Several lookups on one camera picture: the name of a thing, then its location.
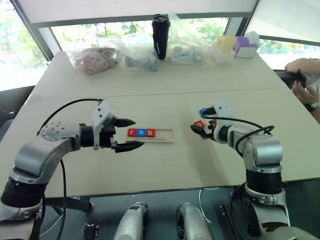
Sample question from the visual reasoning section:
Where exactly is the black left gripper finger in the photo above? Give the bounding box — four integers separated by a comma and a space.
117, 118, 137, 129
114, 140, 146, 154

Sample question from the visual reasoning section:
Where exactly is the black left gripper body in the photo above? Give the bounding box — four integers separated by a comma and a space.
98, 116, 120, 152

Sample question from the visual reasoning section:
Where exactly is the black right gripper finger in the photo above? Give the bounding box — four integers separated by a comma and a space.
190, 124, 214, 140

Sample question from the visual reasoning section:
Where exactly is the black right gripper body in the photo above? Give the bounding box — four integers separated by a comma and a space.
205, 119, 218, 142

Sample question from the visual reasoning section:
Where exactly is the black phone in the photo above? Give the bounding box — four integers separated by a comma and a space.
296, 68, 308, 89

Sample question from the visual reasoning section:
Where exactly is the wooden letter tray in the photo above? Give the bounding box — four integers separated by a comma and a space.
124, 127, 175, 144

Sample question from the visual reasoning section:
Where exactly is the silver rounded robot leg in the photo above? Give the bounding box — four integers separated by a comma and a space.
176, 202, 215, 240
112, 201, 149, 240

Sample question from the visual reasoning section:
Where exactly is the person's hand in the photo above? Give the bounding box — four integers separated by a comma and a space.
291, 81, 320, 106

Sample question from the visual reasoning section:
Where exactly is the clear bag with grey toy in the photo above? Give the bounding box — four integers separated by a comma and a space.
119, 33, 161, 73

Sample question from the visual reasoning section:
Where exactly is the plastic bag with pink cloth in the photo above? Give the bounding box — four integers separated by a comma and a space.
67, 42, 124, 77

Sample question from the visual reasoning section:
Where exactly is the clear bag with small parts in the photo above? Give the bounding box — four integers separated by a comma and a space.
166, 11, 210, 67

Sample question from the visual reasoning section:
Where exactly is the yellow plastic cup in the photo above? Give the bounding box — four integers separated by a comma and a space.
216, 35, 237, 53

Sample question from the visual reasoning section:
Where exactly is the purple and white box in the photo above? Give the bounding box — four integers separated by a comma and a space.
233, 31, 261, 59

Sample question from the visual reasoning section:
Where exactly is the black tumbler with lid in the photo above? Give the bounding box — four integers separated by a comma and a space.
151, 13, 172, 62

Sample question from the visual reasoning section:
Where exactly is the dark chair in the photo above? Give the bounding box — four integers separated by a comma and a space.
0, 85, 36, 143

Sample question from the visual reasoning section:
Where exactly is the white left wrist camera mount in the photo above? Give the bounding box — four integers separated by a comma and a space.
91, 99, 119, 151

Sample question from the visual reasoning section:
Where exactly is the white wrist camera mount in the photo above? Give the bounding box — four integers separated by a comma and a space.
210, 100, 235, 145
91, 99, 119, 151

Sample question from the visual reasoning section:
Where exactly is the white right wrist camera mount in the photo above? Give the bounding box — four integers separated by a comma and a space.
210, 100, 235, 145

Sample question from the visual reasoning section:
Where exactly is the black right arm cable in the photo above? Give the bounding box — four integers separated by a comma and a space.
198, 107, 275, 157

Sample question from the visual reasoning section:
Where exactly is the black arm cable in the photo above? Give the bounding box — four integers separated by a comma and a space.
198, 107, 275, 157
36, 98, 105, 240

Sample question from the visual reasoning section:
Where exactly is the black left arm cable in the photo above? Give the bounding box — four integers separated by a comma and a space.
36, 98, 105, 240

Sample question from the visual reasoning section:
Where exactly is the black table frame bar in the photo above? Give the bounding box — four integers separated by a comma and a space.
44, 195, 95, 213

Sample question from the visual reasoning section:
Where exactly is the thin white cable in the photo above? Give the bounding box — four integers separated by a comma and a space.
198, 189, 213, 225

